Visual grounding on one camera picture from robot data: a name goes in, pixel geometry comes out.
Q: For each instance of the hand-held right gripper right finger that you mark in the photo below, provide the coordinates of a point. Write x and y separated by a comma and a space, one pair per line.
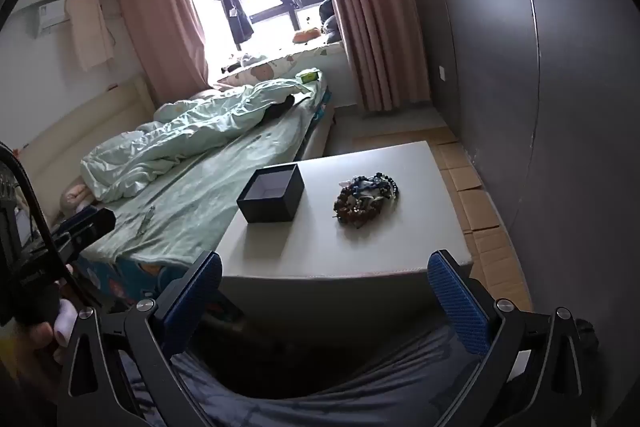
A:
457, 302

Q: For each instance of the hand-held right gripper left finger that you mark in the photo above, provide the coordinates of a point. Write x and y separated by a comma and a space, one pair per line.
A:
192, 302

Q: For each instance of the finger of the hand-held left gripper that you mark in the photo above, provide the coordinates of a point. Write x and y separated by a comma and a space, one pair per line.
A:
87, 224

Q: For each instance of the black jewelry box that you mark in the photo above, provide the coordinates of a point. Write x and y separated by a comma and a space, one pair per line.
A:
270, 209

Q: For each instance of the person's left hand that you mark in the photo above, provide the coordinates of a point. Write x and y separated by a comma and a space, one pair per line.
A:
42, 339

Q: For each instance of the pink pillow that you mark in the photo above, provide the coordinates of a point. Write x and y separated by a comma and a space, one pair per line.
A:
75, 199

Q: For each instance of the flattened cardboard sheets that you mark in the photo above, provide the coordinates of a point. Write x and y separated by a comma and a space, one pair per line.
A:
490, 237

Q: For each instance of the bed with green sheet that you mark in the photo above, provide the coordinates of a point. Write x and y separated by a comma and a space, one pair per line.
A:
200, 217

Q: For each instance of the white table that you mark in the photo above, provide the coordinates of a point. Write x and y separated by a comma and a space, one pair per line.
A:
390, 247

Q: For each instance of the beige padded headboard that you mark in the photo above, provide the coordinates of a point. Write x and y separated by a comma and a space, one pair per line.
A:
75, 132

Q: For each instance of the light green quilt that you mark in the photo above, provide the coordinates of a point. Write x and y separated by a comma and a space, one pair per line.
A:
175, 137

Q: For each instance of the person's grey pants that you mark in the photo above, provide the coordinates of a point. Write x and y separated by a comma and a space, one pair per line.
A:
310, 387

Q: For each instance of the black cloth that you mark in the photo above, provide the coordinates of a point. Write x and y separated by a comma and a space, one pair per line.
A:
277, 107

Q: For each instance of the white air conditioner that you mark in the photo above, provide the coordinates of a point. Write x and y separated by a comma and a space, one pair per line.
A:
52, 14

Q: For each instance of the pink curtain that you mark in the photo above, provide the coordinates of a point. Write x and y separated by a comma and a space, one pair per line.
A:
370, 7
165, 17

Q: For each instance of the printed window seat cushion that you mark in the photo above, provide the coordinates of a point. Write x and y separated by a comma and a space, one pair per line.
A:
280, 64

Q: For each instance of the small green box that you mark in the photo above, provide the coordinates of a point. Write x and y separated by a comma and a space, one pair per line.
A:
309, 76

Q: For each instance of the dark grey wardrobe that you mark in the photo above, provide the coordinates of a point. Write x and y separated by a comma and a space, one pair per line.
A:
500, 32

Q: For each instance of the orange plush item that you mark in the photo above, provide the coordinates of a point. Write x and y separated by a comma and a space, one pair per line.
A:
306, 36

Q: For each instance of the dark stacked cushions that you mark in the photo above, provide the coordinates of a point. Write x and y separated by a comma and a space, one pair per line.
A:
331, 22

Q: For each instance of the white wall switch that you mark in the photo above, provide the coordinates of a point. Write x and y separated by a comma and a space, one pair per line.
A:
442, 73

